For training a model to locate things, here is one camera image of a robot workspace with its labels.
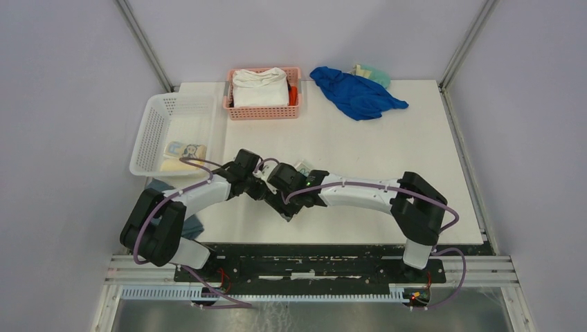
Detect white folded towel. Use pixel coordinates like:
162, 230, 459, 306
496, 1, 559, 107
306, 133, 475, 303
232, 67, 289, 108

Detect blue bunny pattern towel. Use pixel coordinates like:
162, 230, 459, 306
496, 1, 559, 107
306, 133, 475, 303
294, 159, 314, 176

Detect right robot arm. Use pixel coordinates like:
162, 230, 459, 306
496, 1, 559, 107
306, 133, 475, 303
255, 163, 449, 282

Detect white cable duct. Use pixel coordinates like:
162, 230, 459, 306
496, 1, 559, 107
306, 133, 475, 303
120, 285, 409, 304

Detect pink plastic basket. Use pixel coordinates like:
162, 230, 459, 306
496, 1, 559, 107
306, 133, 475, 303
222, 67, 302, 120

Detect white plastic basket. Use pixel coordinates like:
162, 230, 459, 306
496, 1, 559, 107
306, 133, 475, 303
129, 93, 226, 178

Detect aluminium frame rails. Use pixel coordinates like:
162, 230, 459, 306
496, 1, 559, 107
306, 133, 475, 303
91, 255, 535, 331

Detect yellow duck towel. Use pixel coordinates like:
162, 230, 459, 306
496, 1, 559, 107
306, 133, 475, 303
160, 158, 203, 172

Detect orange towel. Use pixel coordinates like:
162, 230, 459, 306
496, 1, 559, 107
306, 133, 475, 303
288, 85, 298, 107

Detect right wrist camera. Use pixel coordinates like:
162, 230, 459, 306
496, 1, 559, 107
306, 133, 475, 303
253, 161, 278, 181

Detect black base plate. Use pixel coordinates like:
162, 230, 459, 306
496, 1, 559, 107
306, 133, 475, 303
174, 241, 496, 297

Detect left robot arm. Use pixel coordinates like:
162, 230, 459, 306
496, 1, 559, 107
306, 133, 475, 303
120, 149, 270, 282

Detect rabbit print towel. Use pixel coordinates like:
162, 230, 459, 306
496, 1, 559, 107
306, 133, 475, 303
163, 141, 207, 159

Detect teal green towel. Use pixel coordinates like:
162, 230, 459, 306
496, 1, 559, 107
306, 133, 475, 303
350, 64, 391, 89

